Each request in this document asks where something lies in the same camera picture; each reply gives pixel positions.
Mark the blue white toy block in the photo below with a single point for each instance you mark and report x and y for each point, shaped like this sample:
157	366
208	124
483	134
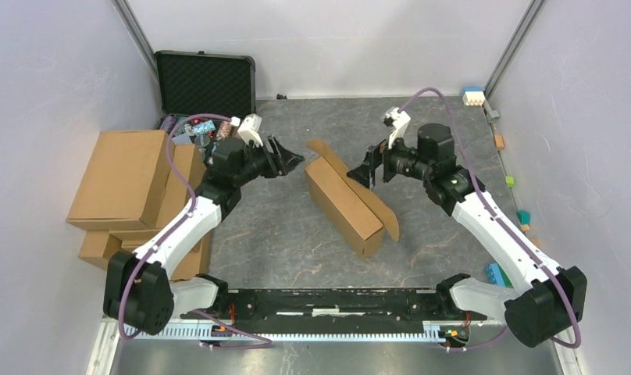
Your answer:
473	96

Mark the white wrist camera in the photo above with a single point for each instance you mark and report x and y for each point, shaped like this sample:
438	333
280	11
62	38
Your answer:
398	120
247	129

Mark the large folded cardboard box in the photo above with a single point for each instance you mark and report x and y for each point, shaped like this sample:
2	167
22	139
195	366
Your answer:
123	185

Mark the aluminium frame rail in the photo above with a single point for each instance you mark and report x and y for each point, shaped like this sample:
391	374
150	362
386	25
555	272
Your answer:
210	330

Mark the brown cardboard box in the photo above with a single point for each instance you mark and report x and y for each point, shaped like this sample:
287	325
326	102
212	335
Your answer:
358	214

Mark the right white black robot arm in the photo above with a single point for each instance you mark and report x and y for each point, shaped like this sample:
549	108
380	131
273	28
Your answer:
544	301

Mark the blue green striped block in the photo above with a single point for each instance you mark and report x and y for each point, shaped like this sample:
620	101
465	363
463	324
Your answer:
497	276

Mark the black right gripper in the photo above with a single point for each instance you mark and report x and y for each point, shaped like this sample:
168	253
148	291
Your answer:
365	173

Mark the tan wooden block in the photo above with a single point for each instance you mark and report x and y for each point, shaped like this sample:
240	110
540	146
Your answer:
535	242

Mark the orange wooden block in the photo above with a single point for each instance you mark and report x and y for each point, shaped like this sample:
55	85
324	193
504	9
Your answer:
499	142

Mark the teal small block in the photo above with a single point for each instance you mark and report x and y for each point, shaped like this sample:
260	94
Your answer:
524	216

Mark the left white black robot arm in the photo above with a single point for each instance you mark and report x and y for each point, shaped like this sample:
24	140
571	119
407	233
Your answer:
139	290

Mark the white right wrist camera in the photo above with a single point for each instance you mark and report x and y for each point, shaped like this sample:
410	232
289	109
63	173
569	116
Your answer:
398	120

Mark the lower stacked cardboard boxes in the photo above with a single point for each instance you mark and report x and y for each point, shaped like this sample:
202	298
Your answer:
100	245

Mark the leaning folded cardboard box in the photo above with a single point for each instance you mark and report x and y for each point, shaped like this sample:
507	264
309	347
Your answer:
188	162

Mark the black poker chip case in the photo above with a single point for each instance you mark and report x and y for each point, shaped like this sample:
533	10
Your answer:
193	83

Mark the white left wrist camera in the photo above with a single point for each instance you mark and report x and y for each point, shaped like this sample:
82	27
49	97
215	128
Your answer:
247	129

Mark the lime green small block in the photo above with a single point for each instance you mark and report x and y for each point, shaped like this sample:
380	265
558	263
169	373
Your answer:
510	181

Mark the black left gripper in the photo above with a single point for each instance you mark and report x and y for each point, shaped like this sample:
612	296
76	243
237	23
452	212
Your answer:
280	162

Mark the grey wall bracket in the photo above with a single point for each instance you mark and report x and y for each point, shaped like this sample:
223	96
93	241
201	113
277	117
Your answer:
491	115

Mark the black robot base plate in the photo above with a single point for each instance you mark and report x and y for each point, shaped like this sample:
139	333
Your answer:
336	311

